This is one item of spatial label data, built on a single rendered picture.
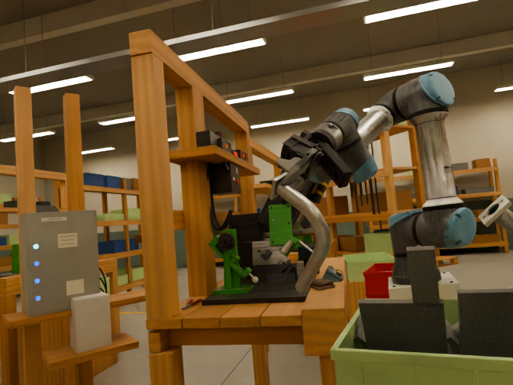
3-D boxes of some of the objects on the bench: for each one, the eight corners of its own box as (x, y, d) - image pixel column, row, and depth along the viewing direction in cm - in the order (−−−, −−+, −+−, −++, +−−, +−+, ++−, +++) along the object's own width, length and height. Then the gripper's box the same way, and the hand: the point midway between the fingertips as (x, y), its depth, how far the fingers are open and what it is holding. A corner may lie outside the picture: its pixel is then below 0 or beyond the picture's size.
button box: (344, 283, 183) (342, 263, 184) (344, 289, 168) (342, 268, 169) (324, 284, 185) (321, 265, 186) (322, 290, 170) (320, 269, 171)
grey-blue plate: (317, 271, 207) (314, 245, 208) (317, 271, 205) (314, 245, 206) (300, 272, 209) (298, 246, 210) (299, 273, 207) (297, 246, 208)
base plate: (323, 264, 251) (322, 260, 251) (307, 302, 144) (306, 296, 144) (260, 267, 260) (259, 264, 260) (201, 305, 153) (201, 300, 153)
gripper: (299, 151, 99) (252, 194, 86) (308, 116, 92) (259, 156, 78) (328, 166, 97) (284, 213, 83) (340, 131, 89) (294, 176, 75)
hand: (286, 189), depth 80 cm, fingers closed on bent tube, 3 cm apart
